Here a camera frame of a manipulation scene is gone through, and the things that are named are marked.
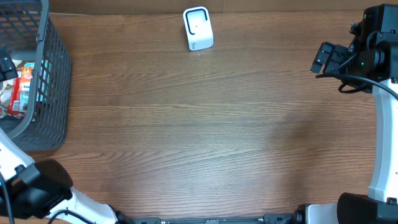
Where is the red snack bar packet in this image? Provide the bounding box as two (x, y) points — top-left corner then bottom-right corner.
(7, 75), (32, 116)

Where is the beige snack bag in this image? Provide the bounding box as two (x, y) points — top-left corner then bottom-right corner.
(1, 60), (24, 119)

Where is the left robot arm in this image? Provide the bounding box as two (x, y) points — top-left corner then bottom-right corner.
(1, 131), (132, 223)

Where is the white barcode scanner stand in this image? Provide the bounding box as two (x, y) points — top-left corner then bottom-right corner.
(183, 6), (214, 51)

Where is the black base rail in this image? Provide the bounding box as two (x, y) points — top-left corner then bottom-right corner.
(132, 214), (293, 224)

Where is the grey plastic mesh basket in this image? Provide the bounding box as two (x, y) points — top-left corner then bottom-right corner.
(1, 0), (72, 151)

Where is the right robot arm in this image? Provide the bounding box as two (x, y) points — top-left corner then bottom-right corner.
(282, 4), (397, 223)

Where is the orange small box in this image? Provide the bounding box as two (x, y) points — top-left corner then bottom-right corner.
(21, 67), (34, 82)

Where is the teal wet wipes pack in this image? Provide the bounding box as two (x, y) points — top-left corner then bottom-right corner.
(22, 60), (52, 103)

